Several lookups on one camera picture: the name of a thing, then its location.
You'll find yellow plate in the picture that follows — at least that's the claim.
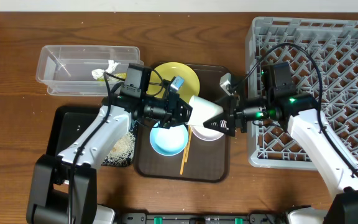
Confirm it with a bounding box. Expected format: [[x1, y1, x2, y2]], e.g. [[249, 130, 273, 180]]
[[147, 62, 200, 103]]

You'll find small white cup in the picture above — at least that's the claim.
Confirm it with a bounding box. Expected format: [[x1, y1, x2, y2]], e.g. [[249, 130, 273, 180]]
[[187, 95, 223, 126]]

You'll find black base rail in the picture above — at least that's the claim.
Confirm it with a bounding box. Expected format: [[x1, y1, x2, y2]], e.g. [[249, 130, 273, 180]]
[[116, 205, 332, 224]]

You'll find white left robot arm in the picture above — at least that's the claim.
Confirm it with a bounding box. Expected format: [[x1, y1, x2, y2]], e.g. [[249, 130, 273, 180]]
[[26, 93, 192, 223]]

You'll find green snack wrapper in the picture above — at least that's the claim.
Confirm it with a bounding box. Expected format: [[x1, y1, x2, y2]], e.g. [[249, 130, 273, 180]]
[[106, 73, 126, 82]]

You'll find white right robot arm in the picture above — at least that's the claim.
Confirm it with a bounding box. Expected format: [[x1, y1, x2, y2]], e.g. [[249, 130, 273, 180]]
[[203, 62, 358, 223]]

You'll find pink white bowl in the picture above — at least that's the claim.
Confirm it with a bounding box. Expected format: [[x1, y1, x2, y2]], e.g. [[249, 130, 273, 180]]
[[190, 126, 224, 141]]

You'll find white tissue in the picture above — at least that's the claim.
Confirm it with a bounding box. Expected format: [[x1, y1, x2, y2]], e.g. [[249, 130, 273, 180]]
[[91, 60, 121, 80]]

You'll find light blue bowl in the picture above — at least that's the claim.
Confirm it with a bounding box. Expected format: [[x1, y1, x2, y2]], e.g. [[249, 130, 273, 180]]
[[149, 123, 188, 156]]

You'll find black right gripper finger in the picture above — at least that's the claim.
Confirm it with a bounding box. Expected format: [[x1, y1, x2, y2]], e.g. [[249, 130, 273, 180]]
[[203, 112, 236, 136], [214, 95, 234, 110]]

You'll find wooden chopstick right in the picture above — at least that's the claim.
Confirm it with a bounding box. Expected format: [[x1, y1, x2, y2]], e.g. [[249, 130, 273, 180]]
[[184, 126, 192, 163]]

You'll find black square tray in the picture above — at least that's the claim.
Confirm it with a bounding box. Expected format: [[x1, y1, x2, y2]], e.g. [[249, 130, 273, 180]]
[[45, 105, 136, 167]]

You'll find wooden chopstick left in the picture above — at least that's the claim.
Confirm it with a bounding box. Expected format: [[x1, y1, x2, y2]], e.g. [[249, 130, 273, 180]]
[[180, 126, 192, 175]]

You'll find grey dishwasher rack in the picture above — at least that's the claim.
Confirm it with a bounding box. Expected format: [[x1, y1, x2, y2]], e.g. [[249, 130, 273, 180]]
[[246, 17, 358, 160]]

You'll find pile of rice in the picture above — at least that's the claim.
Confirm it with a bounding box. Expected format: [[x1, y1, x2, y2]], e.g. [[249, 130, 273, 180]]
[[102, 133, 135, 167]]

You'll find clear plastic bin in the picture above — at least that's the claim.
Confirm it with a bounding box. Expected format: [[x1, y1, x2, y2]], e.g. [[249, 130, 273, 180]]
[[36, 45, 143, 96]]

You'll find wooden chopstick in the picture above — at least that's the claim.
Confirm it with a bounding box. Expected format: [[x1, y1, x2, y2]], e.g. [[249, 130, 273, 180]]
[[180, 126, 192, 175], [184, 126, 192, 163]]

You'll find dark brown serving tray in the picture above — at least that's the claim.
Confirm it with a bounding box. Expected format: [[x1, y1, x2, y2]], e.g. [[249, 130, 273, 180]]
[[134, 64, 230, 183]]

